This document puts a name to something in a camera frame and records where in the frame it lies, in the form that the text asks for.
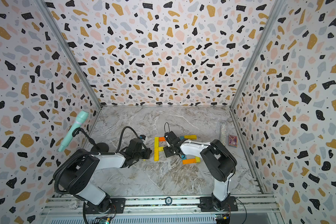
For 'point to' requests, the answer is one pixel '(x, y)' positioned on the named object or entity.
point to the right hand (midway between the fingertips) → (170, 151)
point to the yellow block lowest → (156, 142)
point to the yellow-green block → (198, 159)
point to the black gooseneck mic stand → (97, 147)
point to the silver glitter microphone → (223, 126)
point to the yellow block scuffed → (190, 136)
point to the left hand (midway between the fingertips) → (155, 150)
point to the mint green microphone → (81, 116)
